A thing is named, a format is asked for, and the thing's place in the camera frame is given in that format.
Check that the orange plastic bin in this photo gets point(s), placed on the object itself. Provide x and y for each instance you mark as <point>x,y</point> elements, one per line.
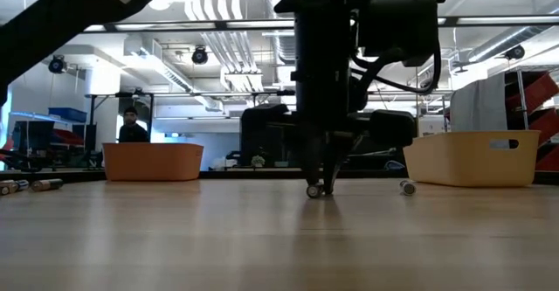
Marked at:
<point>153,162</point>

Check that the black partition panel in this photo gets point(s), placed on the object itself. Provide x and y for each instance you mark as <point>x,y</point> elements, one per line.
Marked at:
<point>271,155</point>

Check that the red storage bin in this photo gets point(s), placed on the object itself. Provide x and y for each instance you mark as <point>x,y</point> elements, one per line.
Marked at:
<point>541,90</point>
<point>546,127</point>

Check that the overhead light bar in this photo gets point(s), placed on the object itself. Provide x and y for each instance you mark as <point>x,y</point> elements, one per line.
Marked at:
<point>262,23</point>

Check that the blue storage bin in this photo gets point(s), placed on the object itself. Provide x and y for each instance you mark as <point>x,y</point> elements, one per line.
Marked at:
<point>67,115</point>

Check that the yellow plastic bin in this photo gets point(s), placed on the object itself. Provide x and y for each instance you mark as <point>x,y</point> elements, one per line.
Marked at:
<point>463,164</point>

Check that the black ceiling spotlight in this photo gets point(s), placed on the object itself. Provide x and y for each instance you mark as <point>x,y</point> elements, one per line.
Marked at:
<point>514,52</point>
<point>57,64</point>
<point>199,56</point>

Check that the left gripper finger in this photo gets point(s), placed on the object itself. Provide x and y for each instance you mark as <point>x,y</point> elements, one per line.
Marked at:
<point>314,160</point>
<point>336,155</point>

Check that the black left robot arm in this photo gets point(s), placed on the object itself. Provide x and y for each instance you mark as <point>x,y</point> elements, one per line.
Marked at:
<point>43,29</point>

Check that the small potted plant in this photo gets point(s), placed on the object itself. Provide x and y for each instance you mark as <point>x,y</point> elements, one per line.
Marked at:
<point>257,161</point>

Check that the black AA battery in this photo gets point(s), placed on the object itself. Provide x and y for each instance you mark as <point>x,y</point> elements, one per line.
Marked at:
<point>46,184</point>

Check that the person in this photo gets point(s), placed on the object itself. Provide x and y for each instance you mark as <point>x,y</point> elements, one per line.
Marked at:
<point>133,133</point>

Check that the grey hanging cloth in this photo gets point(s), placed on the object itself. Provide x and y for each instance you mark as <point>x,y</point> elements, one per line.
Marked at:
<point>478,107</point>

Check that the white paper sign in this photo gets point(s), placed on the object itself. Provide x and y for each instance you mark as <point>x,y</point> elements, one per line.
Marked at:
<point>431,127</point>

